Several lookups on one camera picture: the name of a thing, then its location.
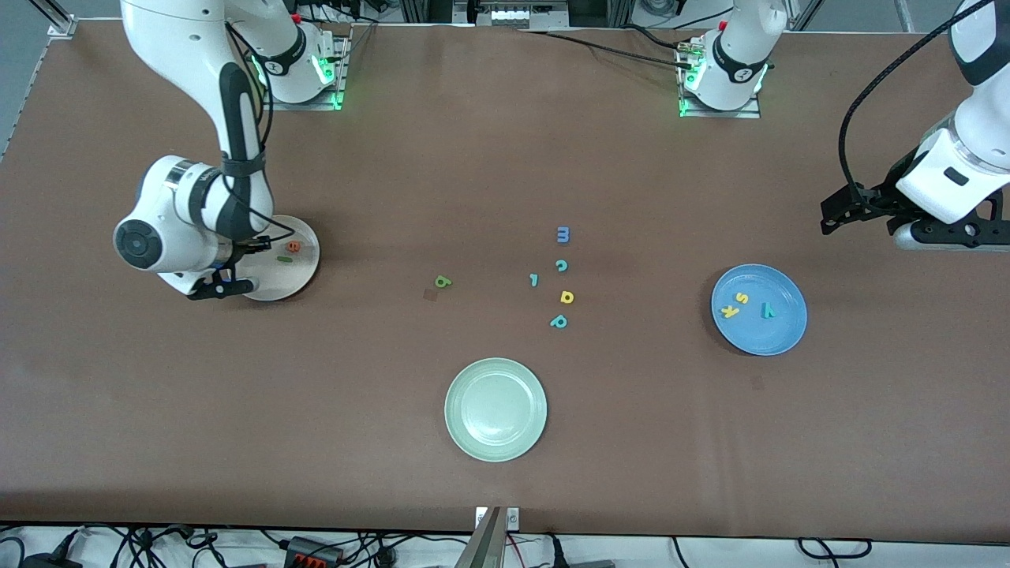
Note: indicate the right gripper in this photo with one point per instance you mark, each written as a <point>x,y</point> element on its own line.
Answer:
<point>251,248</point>

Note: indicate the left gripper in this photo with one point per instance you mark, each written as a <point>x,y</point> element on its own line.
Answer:
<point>882,198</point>

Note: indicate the teal foam letter y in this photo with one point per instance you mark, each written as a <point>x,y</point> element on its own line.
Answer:
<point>767,310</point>

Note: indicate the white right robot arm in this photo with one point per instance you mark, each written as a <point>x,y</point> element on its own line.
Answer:
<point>173,47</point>

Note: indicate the beige brown round plate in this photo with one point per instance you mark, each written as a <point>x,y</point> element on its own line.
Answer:
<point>304,276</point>

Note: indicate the blue round plate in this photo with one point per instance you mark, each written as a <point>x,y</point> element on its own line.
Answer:
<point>773,339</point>

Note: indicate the pale green round plate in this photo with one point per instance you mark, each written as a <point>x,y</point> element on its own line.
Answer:
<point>495,410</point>

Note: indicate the teal foam letter p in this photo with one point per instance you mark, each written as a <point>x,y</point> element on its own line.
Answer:
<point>556,322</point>

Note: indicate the black orange power strip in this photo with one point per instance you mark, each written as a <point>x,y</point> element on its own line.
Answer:
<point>312,550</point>

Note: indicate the silver electronics box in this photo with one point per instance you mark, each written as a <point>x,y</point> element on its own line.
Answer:
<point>517,16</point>

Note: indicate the black plug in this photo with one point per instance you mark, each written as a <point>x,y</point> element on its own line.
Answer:
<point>556,556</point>

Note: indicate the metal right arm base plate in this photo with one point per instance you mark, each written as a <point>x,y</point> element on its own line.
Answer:
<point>276,105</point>

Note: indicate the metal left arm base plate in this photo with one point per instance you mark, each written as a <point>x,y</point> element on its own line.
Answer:
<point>742,113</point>

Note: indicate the aluminium frame profile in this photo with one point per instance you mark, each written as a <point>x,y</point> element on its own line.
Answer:
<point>59,20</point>

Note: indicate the small white post bracket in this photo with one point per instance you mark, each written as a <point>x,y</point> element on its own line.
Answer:
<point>513,518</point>

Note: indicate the grey metal camera post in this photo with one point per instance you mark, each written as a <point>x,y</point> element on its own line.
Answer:
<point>483,544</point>

